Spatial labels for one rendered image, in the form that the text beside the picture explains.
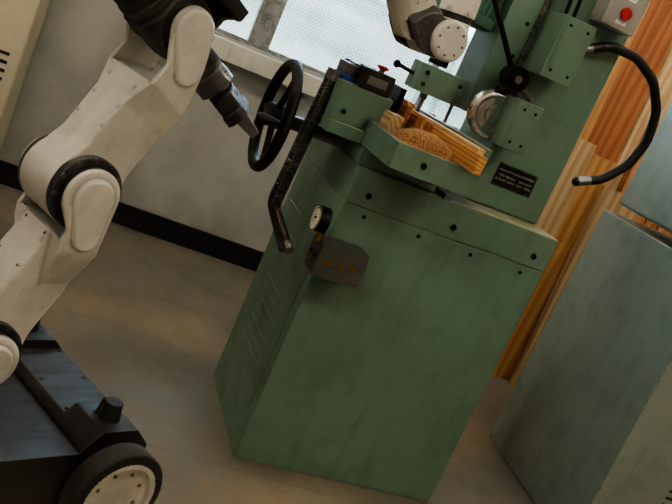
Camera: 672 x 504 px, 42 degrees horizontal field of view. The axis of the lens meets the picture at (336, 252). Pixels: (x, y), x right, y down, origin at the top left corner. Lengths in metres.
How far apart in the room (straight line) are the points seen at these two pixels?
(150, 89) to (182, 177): 2.02
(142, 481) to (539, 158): 1.25
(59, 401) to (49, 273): 0.29
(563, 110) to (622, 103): 1.57
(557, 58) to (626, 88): 1.71
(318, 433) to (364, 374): 0.19
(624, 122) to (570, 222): 0.49
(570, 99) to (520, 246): 0.39
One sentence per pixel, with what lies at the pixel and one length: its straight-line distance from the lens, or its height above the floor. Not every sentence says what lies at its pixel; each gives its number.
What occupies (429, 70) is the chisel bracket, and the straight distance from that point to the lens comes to 2.24.
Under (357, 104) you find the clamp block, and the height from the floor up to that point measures 0.92.
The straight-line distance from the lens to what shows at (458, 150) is 1.98.
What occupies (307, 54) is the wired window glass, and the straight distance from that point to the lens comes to 3.66.
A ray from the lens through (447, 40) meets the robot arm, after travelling 1.68.
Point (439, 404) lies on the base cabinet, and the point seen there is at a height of 0.29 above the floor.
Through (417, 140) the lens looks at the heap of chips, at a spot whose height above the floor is 0.91.
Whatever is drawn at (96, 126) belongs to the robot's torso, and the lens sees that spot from 1.65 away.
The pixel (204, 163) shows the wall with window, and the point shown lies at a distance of 3.63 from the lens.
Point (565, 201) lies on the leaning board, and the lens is 3.67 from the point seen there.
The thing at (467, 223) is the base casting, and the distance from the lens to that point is 2.17.
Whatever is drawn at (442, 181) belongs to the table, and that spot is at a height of 0.85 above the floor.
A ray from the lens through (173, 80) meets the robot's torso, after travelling 1.64.
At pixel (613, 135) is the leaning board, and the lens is 3.90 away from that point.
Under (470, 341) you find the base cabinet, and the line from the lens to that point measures 2.30.
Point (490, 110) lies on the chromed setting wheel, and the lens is 2.21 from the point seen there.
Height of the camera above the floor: 1.07
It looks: 13 degrees down
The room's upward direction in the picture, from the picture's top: 24 degrees clockwise
